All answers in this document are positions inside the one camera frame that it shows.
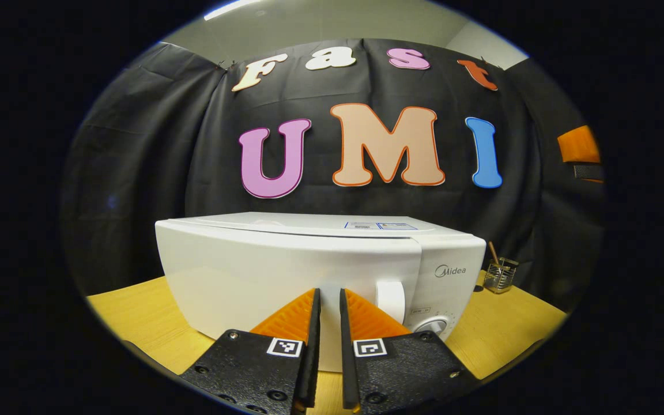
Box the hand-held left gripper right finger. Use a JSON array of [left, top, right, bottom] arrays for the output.
[[339, 288, 482, 415]]

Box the metal wire mesh holder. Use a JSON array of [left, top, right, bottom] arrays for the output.
[[484, 258, 519, 295]]

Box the white microwave oven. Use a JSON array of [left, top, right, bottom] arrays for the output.
[[155, 212, 487, 372]]

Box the ceiling light panel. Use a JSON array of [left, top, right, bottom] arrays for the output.
[[202, 0, 263, 21]]

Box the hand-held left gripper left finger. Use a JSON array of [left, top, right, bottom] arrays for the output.
[[179, 288, 322, 415]]

